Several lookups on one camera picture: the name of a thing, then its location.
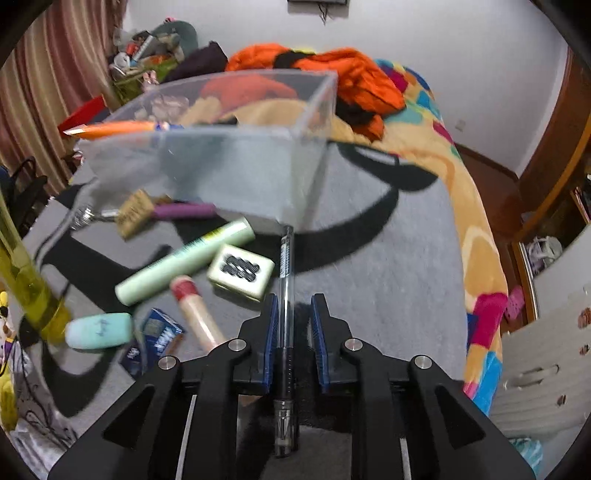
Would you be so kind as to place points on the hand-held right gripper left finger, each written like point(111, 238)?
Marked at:
point(271, 332)

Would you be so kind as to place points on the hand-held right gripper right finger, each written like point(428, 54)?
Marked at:
point(318, 332)

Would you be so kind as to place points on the clear black ink pen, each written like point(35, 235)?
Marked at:
point(286, 277)

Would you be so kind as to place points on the white mahjong tile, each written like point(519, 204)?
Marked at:
point(240, 272)

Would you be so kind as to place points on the beige tube with red band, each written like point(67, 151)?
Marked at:
point(198, 318)

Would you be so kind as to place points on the small blue carton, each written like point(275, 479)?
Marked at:
point(159, 334)

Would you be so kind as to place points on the pale green cosmetic tube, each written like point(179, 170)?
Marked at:
point(184, 261)

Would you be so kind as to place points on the clear plastic storage box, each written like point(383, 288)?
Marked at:
point(240, 175)

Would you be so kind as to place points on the small teal bottle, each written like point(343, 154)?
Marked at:
point(99, 330)

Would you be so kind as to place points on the yellow-green spray bottle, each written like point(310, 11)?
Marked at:
point(32, 295)

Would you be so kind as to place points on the orange tube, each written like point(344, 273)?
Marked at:
point(115, 129)

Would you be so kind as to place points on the colourful patterned blanket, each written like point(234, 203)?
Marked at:
point(475, 230)

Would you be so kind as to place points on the pink clog shoe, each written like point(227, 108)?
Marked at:
point(515, 304)

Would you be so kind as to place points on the black garment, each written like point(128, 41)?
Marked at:
point(358, 115)

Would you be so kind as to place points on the white plastic chair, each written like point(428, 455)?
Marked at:
point(545, 341)

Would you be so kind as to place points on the white purple bag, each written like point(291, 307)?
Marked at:
point(545, 251)

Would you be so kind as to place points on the pink pouch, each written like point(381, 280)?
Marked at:
point(166, 106)

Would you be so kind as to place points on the orange puffer jacket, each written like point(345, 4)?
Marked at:
point(360, 78)

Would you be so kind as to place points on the yellow soft toy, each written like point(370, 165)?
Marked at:
point(7, 392)

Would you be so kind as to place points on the black chair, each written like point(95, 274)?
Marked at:
point(27, 194)

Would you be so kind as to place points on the dark purple clothing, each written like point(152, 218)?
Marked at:
point(203, 60)

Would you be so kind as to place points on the red box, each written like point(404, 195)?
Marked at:
point(87, 113)

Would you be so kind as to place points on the green gift bag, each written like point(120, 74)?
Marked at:
point(157, 64)

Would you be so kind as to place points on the grey-green neck pillow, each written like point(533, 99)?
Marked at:
point(184, 34)

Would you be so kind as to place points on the wooden wardrobe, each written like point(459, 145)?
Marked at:
point(563, 138)

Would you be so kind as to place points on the striped pink curtain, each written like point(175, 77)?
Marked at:
point(37, 83)

